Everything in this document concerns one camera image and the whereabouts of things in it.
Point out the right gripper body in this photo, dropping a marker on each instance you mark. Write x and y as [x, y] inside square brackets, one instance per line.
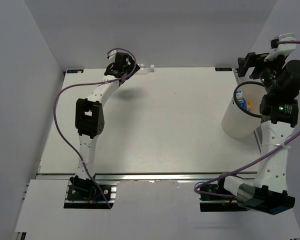
[263, 69]

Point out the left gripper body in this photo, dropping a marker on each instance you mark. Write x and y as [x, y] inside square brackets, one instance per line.
[130, 70]

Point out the blue label bottle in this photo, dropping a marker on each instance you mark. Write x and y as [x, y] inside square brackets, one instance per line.
[241, 100]

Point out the orange juice bottle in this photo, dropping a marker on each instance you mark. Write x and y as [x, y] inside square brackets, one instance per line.
[248, 106]

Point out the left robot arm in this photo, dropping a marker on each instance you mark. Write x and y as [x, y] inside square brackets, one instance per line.
[90, 121]

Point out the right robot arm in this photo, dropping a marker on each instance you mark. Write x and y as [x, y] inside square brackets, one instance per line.
[279, 112]

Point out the white bin black rim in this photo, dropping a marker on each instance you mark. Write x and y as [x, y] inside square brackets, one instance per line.
[238, 122]

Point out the black logo sticker right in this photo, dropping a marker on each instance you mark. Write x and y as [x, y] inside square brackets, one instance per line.
[223, 69]

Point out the black logo sticker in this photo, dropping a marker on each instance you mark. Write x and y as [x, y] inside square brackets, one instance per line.
[74, 71]
[223, 69]

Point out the black logo sticker left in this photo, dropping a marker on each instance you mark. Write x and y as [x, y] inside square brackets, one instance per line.
[74, 71]

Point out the clear bottle at back wall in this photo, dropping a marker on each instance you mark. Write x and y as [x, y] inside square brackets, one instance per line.
[145, 69]

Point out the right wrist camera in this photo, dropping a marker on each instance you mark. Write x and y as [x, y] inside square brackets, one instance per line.
[281, 48]

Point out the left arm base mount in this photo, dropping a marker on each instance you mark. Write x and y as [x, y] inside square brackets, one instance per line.
[76, 198]

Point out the aluminium table rail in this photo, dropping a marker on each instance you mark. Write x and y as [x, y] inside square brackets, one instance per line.
[192, 177]

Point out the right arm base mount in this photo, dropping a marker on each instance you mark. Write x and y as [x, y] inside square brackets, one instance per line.
[215, 199]

